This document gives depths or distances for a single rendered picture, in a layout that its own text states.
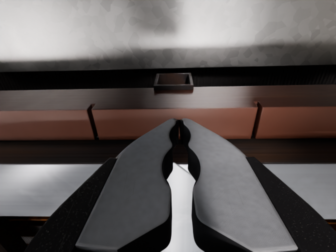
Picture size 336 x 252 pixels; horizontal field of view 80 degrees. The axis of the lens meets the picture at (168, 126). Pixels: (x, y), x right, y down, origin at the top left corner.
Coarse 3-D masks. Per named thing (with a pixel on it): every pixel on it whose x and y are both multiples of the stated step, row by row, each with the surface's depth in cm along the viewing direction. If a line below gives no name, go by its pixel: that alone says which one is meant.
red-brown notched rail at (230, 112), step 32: (0, 96) 25; (32, 96) 25; (64, 96) 25; (96, 96) 24; (128, 96) 24; (160, 96) 24; (192, 96) 24; (224, 96) 23; (256, 96) 23; (288, 96) 23; (320, 96) 22; (0, 128) 23; (32, 128) 23; (64, 128) 23; (96, 128) 23; (128, 128) 23; (224, 128) 22; (256, 128) 22; (288, 128) 22; (320, 128) 22
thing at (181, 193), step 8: (176, 184) 22; (184, 184) 22; (192, 184) 22; (176, 192) 23; (184, 192) 23; (176, 200) 23; (184, 200) 23; (176, 208) 24; (184, 208) 24; (176, 216) 25; (184, 216) 25
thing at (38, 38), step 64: (0, 0) 29; (64, 0) 29; (128, 0) 29; (192, 0) 28; (256, 0) 28; (320, 0) 28; (0, 64) 34; (64, 64) 34; (128, 64) 33; (192, 64) 33; (256, 64) 33; (320, 64) 32
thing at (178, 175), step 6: (174, 162) 20; (174, 168) 21; (180, 168) 21; (174, 174) 21; (180, 174) 21; (186, 174) 21; (168, 180) 22; (174, 180) 22; (180, 180) 22; (186, 180) 22; (192, 180) 22
